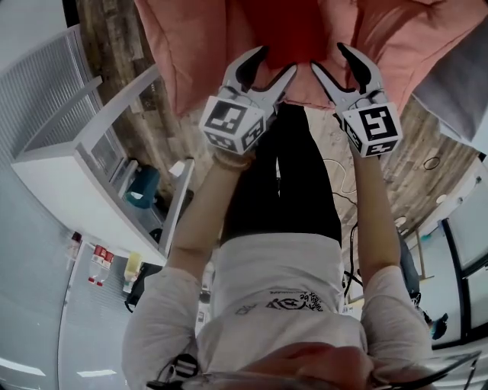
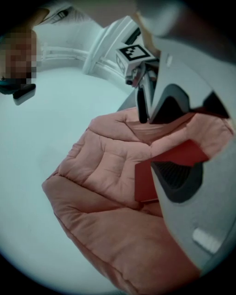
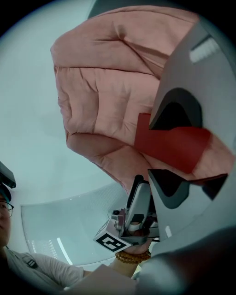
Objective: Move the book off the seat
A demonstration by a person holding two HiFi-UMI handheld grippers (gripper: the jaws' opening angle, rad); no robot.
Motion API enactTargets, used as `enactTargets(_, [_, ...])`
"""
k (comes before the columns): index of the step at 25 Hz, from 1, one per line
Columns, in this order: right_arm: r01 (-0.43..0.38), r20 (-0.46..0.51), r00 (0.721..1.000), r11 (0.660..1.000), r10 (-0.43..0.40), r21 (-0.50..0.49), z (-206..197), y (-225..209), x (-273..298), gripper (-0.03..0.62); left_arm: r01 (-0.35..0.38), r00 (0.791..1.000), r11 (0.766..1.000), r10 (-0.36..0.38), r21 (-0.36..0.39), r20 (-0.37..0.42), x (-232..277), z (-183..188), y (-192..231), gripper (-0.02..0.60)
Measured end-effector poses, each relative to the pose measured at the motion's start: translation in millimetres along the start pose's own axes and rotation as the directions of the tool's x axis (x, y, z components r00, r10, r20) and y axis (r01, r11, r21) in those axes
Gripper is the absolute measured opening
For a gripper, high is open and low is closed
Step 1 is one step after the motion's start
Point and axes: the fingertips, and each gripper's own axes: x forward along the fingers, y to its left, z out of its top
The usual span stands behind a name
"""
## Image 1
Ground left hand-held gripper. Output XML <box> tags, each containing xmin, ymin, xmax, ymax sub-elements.
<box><xmin>197</xmin><ymin>45</ymin><xmax>298</xmax><ymax>155</ymax></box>

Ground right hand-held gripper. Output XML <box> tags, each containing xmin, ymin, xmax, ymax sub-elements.
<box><xmin>310</xmin><ymin>42</ymin><xmax>404</xmax><ymax>158</ymax></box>

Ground red hardcover book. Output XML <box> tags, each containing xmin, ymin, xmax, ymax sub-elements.
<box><xmin>236</xmin><ymin>0</ymin><xmax>333</xmax><ymax>72</ymax></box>

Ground pink cushioned armchair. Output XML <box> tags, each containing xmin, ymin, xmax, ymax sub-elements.
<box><xmin>133</xmin><ymin>0</ymin><xmax>488</xmax><ymax>117</ymax></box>

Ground person's right forearm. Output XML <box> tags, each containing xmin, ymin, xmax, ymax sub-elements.
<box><xmin>348</xmin><ymin>150</ymin><xmax>402</xmax><ymax>291</ymax></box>

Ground person's left forearm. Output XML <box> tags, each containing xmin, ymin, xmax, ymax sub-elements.
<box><xmin>167</xmin><ymin>152</ymin><xmax>256</xmax><ymax>270</ymax></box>

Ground table with floral cloth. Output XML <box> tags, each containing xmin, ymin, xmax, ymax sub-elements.
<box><xmin>410</xmin><ymin>11</ymin><xmax>488</xmax><ymax>154</ymax></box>

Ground person's black trousers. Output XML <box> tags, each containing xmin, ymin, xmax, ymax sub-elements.
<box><xmin>220</xmin><ymin>102</ymin><xmax>343</xmax><ymax>245</ymax></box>

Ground teal cup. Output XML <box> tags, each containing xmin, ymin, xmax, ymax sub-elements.
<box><xmin>124</xmin><ymin>165</ymin><xmax>161</xmax><ymax>210</ymax></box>

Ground white cabinet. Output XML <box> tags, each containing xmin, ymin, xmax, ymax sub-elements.
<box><xmin>11</xmin><ymin>64</ymin><xmax>196</xmax><ymax>266</ymax></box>

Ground person's white printed t-shirt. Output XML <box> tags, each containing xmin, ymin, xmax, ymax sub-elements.
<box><xmin>121</xmin><ymin>232</ymin><xmax>435</xmax><ymax>390</ymax></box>

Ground ribbed glass partition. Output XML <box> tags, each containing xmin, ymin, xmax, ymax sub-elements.
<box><xmin>0</xmin><ymin>24</ymin><xmax>130</xmax><ymax>390</ymax></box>

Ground clear bottle with red label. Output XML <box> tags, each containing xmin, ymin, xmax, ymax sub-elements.
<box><xmin>88</xmin><ymin>245</ymin><xmax>108</xmax><ymax>285</ymax></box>
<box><xmin>97</xmin><ymin>251</ymin><xmax>115</xmax><ymax>287</ymax></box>

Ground small dark-capped bottle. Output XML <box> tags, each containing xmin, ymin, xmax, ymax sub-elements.
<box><xmin>66</xmin><ymin>231</ymin><xmax>83</xmax><ymax>260</ymax></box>

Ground person's head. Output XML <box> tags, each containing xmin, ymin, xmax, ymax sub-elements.
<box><xmin>239</xmin><ymin>342</ymin><xmax>374</xmax><ymax>390</ymax></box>

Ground wooden bead bracelet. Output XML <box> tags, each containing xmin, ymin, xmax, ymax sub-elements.
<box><xmin>212</xmin><ymin>151</ymin><xmax>255</xmax><ymax>173</ymax></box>

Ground black floor cable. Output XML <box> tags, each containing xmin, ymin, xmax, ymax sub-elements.
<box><xmin>340</xmin><ymin>220</ymin><xmax>364</xmax><ymax>299</ymax></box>

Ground black strap buckle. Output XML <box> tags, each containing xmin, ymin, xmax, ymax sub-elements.
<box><xmin>173</xmin><ymin>353</ymin><xmax>199</xmax><ymax>379</ymax></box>

